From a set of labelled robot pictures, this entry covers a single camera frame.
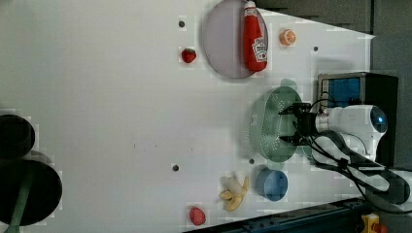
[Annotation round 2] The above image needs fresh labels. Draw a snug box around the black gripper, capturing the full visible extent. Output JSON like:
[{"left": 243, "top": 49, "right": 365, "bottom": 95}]
[{"left": 279, "top": 103, "right": 317, "bottom": 146}]

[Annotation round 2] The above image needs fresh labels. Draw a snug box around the green plastic strainer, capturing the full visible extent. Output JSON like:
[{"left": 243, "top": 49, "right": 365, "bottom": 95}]
[{"left": 249, "top": 80, "right": 301, "bottom": 170}]

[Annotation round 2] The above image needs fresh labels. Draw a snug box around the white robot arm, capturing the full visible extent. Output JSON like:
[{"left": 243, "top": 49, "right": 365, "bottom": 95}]
[{"left": 279, "top": 103, "right": 411, "bottom": 215}]

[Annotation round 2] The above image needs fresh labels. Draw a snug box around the blue plastic cup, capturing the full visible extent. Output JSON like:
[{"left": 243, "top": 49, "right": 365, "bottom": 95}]
[{"left": 256, "top": 168, "right": 289, "bottom": 201}]

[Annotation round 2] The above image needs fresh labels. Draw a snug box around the black toaster oven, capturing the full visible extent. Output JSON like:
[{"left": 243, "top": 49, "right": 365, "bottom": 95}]
[{"left": 317, "top": 72, "right": 398, "bottom": 166}]

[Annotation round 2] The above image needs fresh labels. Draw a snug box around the red ketchup bottle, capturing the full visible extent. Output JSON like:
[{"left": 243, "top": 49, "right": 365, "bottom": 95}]
[{"left": 243, "top": 1, "right": 267, "bottom": 72}]

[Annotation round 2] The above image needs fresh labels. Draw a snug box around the orange half toy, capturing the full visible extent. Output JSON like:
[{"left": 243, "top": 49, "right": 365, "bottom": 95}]
[{"left": 279, "top": 29, "right": 296, "bottom": 46}]

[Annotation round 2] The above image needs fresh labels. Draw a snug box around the peeled toy banana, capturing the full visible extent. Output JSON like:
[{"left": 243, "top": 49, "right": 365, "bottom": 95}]
[{"left": 220, "top": 176, "right": 249, "bottom": 212}]

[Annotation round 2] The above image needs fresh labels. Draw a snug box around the lilac round plate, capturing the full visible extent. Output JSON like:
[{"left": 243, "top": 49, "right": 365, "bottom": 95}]
[{"left": 203, "top": 0, "right": 269, "bottom": 79}]

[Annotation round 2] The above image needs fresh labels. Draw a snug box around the red toy strawberry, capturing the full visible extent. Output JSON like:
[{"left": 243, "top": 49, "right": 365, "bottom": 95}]
[{"left": 181, "top": 48, "right": 197, "bottom": 64}]

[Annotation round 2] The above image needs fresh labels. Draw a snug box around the yellow clamp block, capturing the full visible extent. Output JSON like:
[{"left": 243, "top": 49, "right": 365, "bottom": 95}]
[{"left": 361, "top": 214, "right": 388, "bottom": 233}]

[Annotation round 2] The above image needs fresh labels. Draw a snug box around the pink toy strawberry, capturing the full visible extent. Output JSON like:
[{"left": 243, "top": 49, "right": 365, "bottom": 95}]
[{"left": 189, "top": 207, "right": 206, "bottom": 226}]

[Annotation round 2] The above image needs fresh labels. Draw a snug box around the black round base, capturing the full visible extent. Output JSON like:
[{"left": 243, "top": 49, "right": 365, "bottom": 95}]
[{"left": 0, "top": 160, "right": 62, "bottom": 226}]

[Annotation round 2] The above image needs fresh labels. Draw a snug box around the black round weight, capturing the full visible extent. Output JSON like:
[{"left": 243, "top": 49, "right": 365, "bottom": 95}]
[{"left": 0, "top": 115, "right": 35, "bottom": 160}]

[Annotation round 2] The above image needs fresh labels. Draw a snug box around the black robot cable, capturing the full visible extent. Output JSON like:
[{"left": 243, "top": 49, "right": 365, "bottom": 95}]
[{"left": 292, "top": 91, "right": 412, "bottom": 214}]

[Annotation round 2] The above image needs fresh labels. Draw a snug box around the green strap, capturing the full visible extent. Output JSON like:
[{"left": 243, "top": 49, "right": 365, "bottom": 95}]
[{"left": 3, "top": 164, "right": 35, "bottom": 233}]

